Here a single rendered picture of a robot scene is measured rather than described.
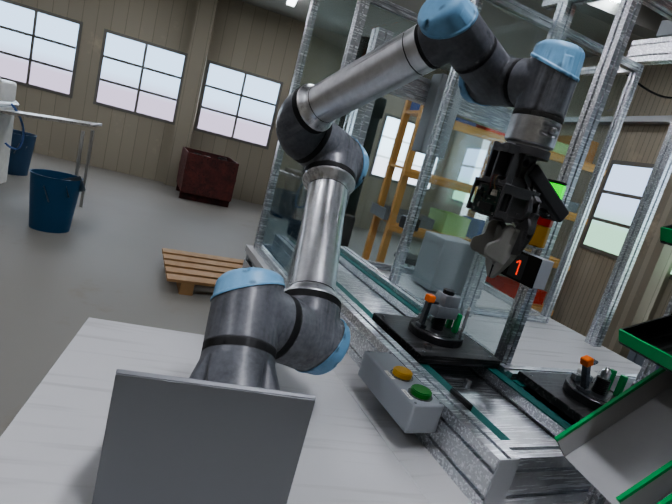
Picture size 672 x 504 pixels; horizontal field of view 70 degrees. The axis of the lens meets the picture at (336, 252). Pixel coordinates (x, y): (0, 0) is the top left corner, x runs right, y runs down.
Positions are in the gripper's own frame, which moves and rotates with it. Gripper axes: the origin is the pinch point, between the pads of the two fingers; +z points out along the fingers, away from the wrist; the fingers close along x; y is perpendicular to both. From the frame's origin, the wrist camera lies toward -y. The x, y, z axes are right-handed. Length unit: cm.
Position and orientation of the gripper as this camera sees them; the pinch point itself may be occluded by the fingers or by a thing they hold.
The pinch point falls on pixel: (496, 270)
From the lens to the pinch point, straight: 83.8
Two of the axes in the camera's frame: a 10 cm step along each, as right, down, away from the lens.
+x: 3.7, 2.9, -8.8
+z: -2.6, 9.5, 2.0
